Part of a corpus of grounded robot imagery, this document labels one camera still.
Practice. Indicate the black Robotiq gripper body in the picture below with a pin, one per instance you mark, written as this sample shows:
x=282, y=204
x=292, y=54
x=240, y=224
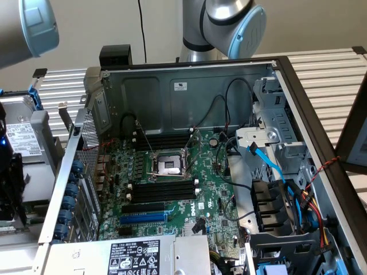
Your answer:
x=10, y=186

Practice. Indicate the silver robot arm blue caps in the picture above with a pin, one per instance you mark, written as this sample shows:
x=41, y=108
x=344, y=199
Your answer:
x=218, y=17

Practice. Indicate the grey parts rack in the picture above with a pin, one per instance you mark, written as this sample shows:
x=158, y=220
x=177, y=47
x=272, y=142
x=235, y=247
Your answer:
x=40, y=183

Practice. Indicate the silver hard disk white label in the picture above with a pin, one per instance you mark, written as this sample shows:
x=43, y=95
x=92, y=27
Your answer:
x=24, y=139

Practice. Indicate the blue card retention clip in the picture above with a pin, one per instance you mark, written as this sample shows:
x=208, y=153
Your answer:
x=73, y=189
x=62, y=231
x=69, y=202
x=78, y=169
x=66, y=217

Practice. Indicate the metal rear port block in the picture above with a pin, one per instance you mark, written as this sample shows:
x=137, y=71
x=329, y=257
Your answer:
x=101, y=172

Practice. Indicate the silver power supply unit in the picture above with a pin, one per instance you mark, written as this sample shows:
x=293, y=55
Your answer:
x=86, y=257

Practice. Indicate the black table end cap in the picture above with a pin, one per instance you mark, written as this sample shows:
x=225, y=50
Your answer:
x=359, y=50
x=40, y=73

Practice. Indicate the short black expansion slot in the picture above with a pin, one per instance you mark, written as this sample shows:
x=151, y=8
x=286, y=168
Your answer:
x=127, y=232

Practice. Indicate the long black expansion slot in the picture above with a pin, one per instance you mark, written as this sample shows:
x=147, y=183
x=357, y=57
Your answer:
x=143, y=208

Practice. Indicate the blue expansion slot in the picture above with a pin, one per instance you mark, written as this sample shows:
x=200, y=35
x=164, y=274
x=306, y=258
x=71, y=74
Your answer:
x=143, y=218

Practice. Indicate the silver CPU socket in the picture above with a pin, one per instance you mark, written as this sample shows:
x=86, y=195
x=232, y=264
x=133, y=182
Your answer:
x=167, y=167

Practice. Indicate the black box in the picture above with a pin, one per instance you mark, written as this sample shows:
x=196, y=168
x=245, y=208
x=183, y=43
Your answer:
x=113, y=57

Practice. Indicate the silver socket cover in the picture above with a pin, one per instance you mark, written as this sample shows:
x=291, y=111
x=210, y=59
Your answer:
x=197, y=136

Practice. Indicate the green Dell motherboard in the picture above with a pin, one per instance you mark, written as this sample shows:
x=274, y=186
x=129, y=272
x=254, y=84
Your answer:
x=206, y=172

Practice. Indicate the round coin battery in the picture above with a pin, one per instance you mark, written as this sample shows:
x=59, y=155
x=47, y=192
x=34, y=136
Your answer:
x=213, y=142

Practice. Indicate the open grey PC case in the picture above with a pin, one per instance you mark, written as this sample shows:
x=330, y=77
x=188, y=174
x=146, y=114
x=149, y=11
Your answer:
x=215, y=83

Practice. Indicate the blue plastic tab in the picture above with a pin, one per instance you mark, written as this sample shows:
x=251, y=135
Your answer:
x=271, y=270

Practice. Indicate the silver metal disk bay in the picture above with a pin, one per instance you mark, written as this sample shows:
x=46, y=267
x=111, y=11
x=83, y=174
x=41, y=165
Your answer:
x=275, y=114

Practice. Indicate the black framed panel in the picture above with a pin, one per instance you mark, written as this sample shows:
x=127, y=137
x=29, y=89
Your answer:
x=358, y=143

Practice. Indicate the silver expansion card bracket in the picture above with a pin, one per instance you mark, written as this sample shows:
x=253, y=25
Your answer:
x=64, y=114

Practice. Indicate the blue plastic disk bracket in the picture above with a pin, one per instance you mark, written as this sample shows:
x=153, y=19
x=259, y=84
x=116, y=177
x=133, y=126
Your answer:
x=35, y=97

